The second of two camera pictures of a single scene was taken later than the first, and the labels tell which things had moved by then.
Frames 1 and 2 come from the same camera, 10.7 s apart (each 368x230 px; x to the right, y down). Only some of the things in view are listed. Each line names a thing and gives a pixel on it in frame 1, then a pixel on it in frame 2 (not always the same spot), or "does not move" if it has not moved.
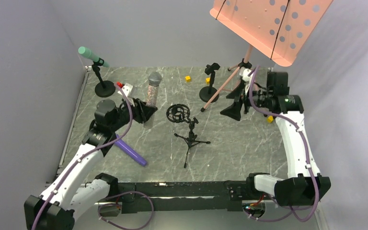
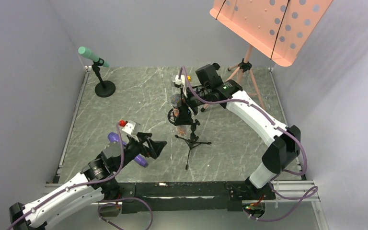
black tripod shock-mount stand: x=179 y=113 does not move
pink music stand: x=276 y=29 does not move
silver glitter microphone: x=155 y=79 to x=175 y=100
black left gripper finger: x=141 y=111 to x=155 y=147
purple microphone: x=130 y=152 does not move
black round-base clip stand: x=105 y=88 does not move
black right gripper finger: x=234 y=111 to x=183 y=116
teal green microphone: x=90 y=55 does not move
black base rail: x=138 y=198 does not move
